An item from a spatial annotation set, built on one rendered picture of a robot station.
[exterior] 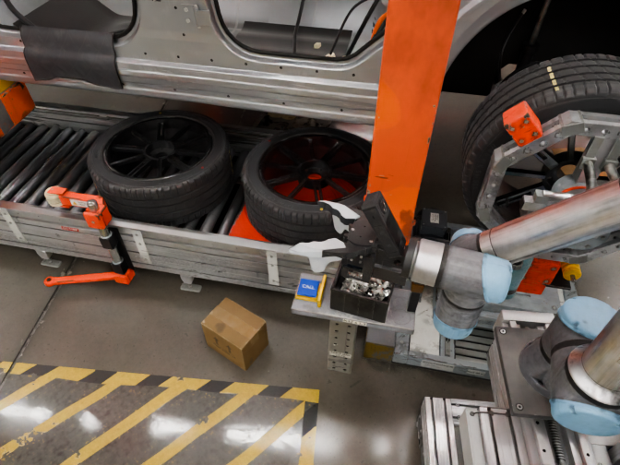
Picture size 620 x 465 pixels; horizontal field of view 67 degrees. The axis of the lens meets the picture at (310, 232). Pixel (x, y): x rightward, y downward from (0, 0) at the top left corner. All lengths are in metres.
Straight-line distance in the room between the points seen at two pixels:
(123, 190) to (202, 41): 0.71
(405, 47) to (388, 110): 0.18
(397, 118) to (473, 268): 0.65
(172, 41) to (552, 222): 1.62
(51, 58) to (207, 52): 0.71
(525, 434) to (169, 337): 1.51
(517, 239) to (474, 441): 0.52
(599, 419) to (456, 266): 0.38
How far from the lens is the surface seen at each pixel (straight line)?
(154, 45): 2.13
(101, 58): 2.27
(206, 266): 2.14
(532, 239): 0.89
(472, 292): 0.80
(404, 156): 1.41
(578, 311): 1.08
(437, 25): 1.22
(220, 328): 1.98
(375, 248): 0.78
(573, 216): 0.86
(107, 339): 2.31
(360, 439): 1.95
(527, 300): 2.16
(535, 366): 1.19
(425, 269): 0.78
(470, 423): 1.24
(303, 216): 1.90
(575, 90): 1.54
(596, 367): 0.94
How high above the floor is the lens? 1.82
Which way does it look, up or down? 46 degrees down
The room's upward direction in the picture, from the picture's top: straight up
